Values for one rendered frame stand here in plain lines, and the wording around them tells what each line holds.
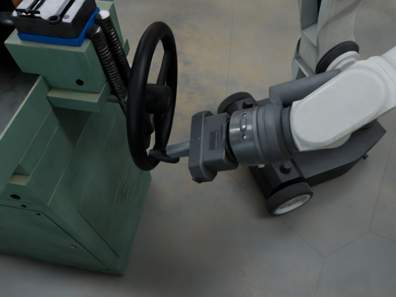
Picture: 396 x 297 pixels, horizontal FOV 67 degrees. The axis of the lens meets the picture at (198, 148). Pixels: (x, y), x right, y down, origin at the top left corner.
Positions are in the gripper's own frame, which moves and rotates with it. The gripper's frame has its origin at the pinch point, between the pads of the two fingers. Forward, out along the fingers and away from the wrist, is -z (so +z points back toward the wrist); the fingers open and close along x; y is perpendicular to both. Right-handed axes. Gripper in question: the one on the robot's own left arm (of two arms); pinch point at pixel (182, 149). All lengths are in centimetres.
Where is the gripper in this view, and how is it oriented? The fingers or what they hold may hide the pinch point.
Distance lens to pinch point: 52.0
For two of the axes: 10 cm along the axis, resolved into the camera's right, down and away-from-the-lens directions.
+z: 8.5, -1.5, -5.0
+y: -5.2, -3.6, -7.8
